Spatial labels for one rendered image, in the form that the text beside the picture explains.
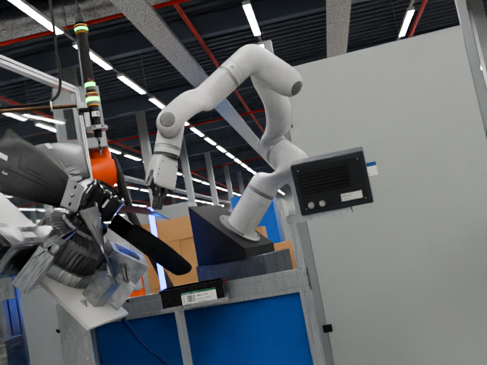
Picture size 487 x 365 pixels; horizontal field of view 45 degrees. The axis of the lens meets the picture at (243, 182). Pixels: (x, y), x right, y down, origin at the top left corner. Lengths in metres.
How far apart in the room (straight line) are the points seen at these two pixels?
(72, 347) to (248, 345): 0.68
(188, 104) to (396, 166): 1.96
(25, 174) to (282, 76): 0.89
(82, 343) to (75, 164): 0.59
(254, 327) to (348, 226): 1.50
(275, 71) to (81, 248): 0.86
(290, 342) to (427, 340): 1.56
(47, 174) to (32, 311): 1.11
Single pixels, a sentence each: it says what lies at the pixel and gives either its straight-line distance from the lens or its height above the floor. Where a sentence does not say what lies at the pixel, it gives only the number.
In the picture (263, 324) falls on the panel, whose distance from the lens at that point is 2.22.
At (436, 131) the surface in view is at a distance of 3.62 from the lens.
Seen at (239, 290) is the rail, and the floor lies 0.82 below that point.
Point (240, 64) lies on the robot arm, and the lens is 1.97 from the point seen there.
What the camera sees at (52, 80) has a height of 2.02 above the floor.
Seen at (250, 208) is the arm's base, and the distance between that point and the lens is 2.39.
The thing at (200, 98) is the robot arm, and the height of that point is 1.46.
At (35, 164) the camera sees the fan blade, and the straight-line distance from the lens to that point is 1.81.
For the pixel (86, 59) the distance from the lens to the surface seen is 2.09.
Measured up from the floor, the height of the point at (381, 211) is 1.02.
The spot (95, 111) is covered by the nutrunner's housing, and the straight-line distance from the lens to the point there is 2.03.
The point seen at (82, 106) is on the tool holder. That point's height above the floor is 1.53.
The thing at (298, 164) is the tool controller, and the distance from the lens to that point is 2.11.
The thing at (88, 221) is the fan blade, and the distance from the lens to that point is 1.58.
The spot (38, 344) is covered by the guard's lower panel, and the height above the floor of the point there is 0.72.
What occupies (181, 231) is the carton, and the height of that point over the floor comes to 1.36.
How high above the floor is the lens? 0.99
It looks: 6 degrees up
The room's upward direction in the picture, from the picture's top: 11 degrees counter-clockwise
